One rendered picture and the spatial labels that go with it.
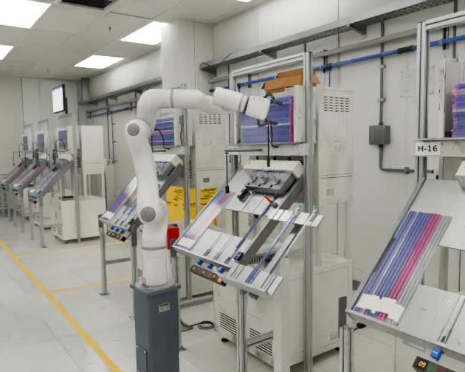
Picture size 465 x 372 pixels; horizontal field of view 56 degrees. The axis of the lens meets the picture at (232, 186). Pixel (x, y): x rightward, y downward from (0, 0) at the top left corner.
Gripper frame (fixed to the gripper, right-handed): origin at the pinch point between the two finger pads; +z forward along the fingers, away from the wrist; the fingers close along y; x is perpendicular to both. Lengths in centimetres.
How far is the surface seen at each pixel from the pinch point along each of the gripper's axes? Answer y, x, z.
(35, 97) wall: 44, -737, -550
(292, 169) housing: 23, -51, 16
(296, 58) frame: -39, -56, -1
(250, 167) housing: 30, -82, -10
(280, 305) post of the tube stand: 88, -6, 28
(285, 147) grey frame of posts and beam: 12, -60, 8
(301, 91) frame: -20, -49, 7
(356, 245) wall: 76, -210, 100
